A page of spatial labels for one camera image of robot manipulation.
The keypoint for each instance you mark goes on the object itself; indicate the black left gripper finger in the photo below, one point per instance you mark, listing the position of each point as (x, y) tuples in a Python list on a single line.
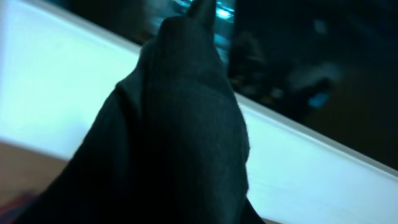
[(204, 12)]

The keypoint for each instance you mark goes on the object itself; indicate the black cloth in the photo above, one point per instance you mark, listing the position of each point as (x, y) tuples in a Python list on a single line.
[(169, 145)]

